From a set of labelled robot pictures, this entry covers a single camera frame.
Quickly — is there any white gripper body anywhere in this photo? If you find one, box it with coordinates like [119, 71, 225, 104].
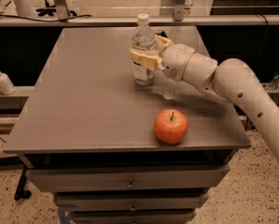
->
[162, 44, 195, 81]

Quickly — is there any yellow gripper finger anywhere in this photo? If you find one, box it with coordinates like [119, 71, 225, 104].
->
[155, 35, 173, 54]
[130, 49, 164, 71]

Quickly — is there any clear plastic water bottle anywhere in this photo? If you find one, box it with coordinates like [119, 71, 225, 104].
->
[132, 14, 156, 86]

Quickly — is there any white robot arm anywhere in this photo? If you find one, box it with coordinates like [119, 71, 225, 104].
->
[131, 35, 279, 163]

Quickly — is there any white pump dispenser bottle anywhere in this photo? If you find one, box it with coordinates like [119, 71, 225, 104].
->
[0, 71, 16, 95]

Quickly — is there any red apple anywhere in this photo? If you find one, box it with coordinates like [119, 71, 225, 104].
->
[154, 109, 188, 145]

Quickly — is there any top grey drawer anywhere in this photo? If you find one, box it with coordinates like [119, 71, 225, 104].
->
[26, 164, 230, 192]

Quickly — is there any grey drawer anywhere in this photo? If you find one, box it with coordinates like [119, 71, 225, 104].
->
[54, 192, 208, 212]
[72, 209, 196, 224]
[26, 164, 230, 192]

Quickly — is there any middle grey drawer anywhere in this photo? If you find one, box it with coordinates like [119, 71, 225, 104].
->
[54, 192, 208, 212]

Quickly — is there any bottom grey drawer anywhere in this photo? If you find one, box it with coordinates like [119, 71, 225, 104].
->
[72, 209, 196, 224]

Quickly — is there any black caster wheel leg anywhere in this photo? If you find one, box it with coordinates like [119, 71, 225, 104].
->
[14, 166, 32, 201]

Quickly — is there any grey metal post right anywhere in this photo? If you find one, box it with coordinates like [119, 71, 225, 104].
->
[174, 0, 186, 21]

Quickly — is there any grey metal post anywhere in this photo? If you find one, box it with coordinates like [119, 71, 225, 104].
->
[174, 0, 186, 21]
[54, 0, 70, 20]

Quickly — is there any grey metal post left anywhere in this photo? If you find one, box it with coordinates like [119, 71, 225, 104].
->
[54, 0, 70, 20]

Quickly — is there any black cable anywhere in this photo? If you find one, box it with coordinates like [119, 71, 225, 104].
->
[0, 7, 92, 23]

